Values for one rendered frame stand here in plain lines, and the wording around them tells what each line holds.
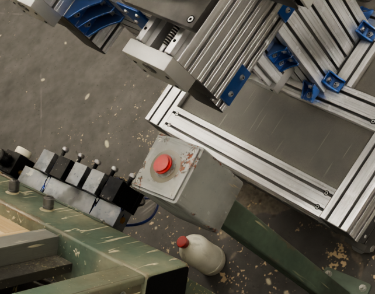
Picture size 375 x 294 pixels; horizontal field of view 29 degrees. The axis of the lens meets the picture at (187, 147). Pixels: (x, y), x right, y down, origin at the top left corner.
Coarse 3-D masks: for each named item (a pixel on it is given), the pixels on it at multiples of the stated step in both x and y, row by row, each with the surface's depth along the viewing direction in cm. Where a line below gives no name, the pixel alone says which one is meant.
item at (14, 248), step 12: (0, 240) 141; (12, 240) 142; (24, 240) 143; (36, 240) 144; (48, 240) 147; (0, 252) 138; (12, 252) 140; (24, 252) 143; (36, 252) 145; (48, 252) 147; (0, 264) 139
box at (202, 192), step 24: (168, 144) 140; (192, 144) 138; (144, 168) 140; (192, 168) 135; (216, 168) 140; (144, 192) 140; (168, 192) 135; (192, 192) 136; (216, 192) 142; (192, 216) 139; (216, 216) 144
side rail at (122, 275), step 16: (96, 272) 130; (112, 272) 132; (128, 272) 133; (32, 288) 121; (48, 288) 121; (64, 288) 122; (80, 288) 123; (96, 288) 124; (112, 288) 126; (128, 288) 130
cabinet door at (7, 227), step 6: (0, 216) 161; (0, 222) 157; (6, 222) 158; (12, 222) 158; (0, 228) 154; (6, 228) 154; (12, 228) 155; (18, 228) 155; (24, 228) 156; (0, 234) 150; (6, 234) 151
